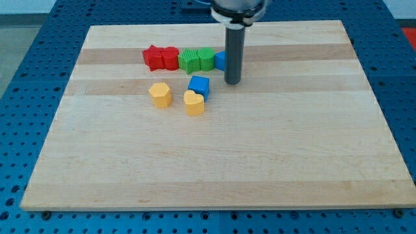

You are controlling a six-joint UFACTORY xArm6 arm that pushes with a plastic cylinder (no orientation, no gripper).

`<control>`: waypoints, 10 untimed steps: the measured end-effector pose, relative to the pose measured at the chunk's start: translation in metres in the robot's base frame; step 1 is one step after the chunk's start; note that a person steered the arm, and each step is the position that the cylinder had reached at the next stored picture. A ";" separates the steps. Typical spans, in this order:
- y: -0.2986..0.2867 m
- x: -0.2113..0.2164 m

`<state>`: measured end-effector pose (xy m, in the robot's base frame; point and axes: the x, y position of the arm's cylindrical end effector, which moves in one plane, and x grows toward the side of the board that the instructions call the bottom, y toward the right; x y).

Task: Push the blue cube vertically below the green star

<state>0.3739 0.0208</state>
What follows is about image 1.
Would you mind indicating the green star block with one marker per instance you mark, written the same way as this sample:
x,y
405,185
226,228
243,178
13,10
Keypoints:
x,y
189,60

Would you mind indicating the blue cube block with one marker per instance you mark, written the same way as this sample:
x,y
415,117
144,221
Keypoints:
x,y
200,85

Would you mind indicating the red star block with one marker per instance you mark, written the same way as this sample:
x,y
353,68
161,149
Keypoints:
x,y
153,57

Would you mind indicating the red cylinder block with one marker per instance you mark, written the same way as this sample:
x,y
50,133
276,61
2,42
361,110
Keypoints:
x,y
170,58

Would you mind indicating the yellow heart block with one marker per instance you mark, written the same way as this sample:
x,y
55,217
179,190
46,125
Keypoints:
x,y
194,103

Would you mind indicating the wooden board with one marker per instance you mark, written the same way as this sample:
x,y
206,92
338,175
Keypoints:
x,y
302,130

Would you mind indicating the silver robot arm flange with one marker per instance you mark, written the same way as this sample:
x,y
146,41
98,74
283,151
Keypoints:
x,y
236,14

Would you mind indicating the blue block behind rod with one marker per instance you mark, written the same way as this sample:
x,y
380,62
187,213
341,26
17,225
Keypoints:
x,y
219,61

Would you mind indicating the yellow hexagon block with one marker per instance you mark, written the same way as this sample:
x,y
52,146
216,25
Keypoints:
x,y
161,95

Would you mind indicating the green cylinder block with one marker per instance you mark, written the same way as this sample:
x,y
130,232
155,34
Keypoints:
x,y
207,58

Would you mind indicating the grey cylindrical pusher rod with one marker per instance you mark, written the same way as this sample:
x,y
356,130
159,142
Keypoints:
x,y
234,47

